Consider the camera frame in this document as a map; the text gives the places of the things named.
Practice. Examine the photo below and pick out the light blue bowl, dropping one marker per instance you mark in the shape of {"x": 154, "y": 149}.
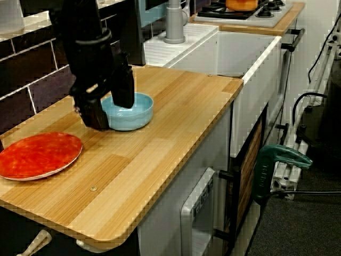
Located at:
{"x": 138, "y": 114}

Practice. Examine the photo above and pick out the wooden stove countertop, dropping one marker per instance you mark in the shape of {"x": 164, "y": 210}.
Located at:
{"x": 253, "y": 30}

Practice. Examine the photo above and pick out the grey toy faucet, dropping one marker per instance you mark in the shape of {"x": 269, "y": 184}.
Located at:
{"x": 174, "y": 26}

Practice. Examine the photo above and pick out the red plate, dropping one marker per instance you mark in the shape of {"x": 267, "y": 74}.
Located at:
{"x": 40, "y": 154}

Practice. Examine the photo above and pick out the white sink unit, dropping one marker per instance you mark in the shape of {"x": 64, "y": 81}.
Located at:
{"x": 261, "y": 88}

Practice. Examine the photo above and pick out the black stove knob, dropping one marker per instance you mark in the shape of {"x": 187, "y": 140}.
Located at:
{"x": 264, "y": 12}
{"x": 275, "y": 3}

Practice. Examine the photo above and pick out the green clamp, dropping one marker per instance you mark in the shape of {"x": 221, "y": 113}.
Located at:
{"x": 269, "y": 165}

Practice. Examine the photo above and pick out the black metal cabinet frame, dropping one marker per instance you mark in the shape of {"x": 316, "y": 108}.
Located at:
{"x": 234, "y": 186}

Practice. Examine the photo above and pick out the white dishwasher door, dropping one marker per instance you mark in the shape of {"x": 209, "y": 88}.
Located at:
{"x": 197, "y": 213}

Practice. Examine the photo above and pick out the white container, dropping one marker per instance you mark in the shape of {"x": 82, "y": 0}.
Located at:
{"x": 10, "y": 13}

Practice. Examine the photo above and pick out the white oven door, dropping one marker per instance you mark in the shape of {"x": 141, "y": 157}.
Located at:
{"x": 277, "y": 101}

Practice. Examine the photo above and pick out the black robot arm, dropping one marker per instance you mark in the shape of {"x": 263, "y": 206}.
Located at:
{"x": 77, "y": 18}

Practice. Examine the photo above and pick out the wooden slat crate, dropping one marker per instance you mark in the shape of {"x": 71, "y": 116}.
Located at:
{"x": 249, "y": 165}

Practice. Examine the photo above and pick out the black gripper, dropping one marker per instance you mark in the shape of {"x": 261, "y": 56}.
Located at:
{"x": 90, "y": 69}

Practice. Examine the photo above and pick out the silver aluminium frame rail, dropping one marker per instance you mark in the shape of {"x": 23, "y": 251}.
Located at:
{"x": 285, "y": 184}

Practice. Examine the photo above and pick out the dark grey cabinet panel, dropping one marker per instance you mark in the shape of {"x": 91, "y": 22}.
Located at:
{"x": 133, "y": 40}

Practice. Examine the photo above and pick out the cream shelf ledge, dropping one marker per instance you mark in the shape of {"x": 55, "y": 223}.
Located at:
{"x": 34, "y": 24}

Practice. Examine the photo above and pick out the grey stove top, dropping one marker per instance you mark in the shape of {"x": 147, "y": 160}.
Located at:
{"x": 266, "y": 21}

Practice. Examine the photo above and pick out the orange pot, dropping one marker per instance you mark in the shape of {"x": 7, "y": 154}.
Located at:
{"x": 241, "y": 4}

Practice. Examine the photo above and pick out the black burner grate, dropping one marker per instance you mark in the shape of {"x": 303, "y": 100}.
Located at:
{"x": 213, "y": 12}

